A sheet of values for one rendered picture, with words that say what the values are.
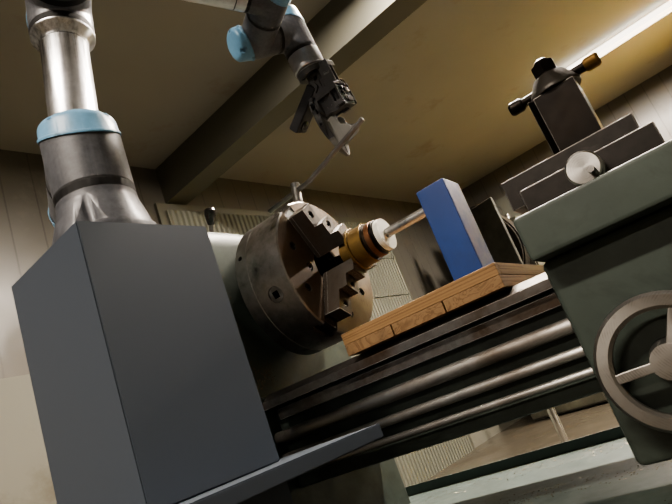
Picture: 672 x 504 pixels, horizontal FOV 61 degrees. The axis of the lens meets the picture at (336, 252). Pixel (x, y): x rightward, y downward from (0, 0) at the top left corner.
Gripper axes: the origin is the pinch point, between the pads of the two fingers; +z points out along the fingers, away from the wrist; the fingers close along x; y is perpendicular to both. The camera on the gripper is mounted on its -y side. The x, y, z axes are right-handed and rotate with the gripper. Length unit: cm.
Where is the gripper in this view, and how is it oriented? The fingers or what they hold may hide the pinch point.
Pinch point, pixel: (343, 152)
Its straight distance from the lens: 133.2
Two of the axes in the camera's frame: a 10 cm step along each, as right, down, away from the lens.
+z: 4.5, 8.9, -0.6
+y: 7.7, -4.2, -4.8
